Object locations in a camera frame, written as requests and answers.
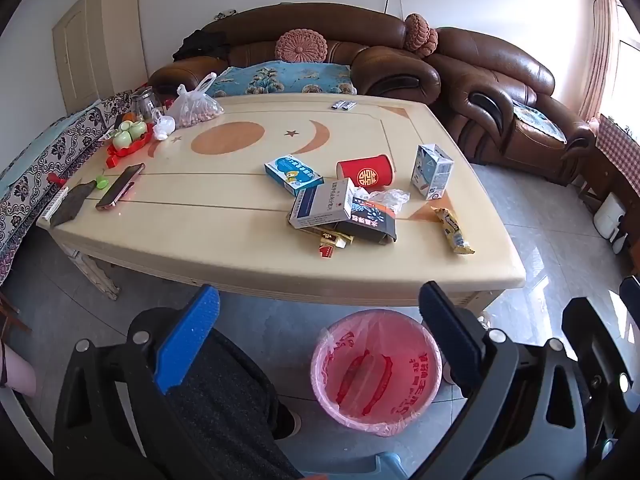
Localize red checkered tablecloth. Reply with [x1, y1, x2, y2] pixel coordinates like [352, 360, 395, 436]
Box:
[596, 114, 640, 183]

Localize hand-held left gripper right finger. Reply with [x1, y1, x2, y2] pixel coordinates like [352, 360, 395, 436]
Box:
[415, 281, 589, 480]

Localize dark snowflake print box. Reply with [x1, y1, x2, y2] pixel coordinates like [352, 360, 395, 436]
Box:
[336, 195, 398, 247]

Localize black clothing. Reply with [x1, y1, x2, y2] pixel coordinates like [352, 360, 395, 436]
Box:
[172, 29, 232, 62]

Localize white and blue medicine box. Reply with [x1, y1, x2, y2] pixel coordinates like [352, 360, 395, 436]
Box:
[288, 177, 355, 230]

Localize plastic bag of nuts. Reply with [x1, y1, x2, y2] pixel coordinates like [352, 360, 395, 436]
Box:
[165, 72, 225, 128]

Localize crumpled white plastic bag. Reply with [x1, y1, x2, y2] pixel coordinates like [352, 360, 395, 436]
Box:
[151, 108, 177, 142]

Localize black shoe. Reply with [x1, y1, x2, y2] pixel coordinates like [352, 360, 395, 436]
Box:
[272, 399, 304, 438]

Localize white remote control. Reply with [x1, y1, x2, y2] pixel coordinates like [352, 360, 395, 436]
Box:
[39, 185, 69, 222]

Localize brown leather armchair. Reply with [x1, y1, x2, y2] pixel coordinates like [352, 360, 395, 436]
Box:
[425, 26, 597, 187]

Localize blue plastic stool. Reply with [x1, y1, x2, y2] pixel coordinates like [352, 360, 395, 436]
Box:
[300, 451, 416, 480]

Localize red paper cup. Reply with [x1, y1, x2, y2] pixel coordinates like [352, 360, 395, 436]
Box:
[336, 154, 395, 190]

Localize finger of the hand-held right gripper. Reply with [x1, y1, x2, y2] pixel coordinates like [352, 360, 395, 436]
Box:
[561, 296, 640, 461]
[619, 275, 640, 313]

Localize light blue seat cloth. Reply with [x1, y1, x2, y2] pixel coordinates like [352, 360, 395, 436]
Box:
[511, 97, 568, 143]

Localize clear plastic wrapper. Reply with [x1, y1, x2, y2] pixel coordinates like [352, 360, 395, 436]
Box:
[354, 186, 411, 217]

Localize dark grey pouch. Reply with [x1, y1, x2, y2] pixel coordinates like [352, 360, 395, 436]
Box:
[49, 179, 97, 228]

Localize glass teapot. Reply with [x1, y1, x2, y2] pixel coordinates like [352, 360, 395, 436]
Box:
[131, 87, 165, 120]

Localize yellow snack wrapper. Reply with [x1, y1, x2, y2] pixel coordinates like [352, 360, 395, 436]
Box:
[431, 206, 476, 256]

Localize blue floral sofa cover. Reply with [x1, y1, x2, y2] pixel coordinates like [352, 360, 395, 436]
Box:
[205, 60, 359, 98]

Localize white milk carton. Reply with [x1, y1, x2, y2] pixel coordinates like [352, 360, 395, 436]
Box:
[411, 143, 455, 201]

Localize green tea set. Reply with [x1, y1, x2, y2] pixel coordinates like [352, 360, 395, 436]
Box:
[111, 119, 150, 151]

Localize red tea tray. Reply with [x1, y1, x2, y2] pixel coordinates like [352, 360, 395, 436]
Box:
[105, 127, 155, 168]

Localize smartphone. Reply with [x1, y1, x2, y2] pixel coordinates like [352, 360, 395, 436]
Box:
[95, 162, 146, 211]

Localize beige wooden coffee table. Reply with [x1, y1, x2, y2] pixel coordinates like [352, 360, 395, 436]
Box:
[36, 92, 527, 311]

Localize pink round cushion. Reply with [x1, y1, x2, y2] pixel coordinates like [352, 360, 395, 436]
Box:
[274, 29, 329, 63]
[403, 12, 439, 58]

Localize pink curtain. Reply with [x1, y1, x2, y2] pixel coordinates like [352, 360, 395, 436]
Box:
[577, 0, 622, 122]

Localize brown leather sofa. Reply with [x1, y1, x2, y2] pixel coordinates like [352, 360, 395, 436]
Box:
[148, 2, 442, 109]

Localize white floor appliance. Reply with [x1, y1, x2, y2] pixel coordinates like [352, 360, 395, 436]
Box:
[592, 194, 632, 256]

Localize pink trash bin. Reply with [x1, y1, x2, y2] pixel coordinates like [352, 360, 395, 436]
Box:
[310, 309, 445, 437]

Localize floral patterned sofa cover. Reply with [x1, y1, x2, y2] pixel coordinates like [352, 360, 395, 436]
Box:
[0, 92, 156, 286]

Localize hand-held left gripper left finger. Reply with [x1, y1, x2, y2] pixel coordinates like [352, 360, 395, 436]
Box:
[52, 284, 227, 480]

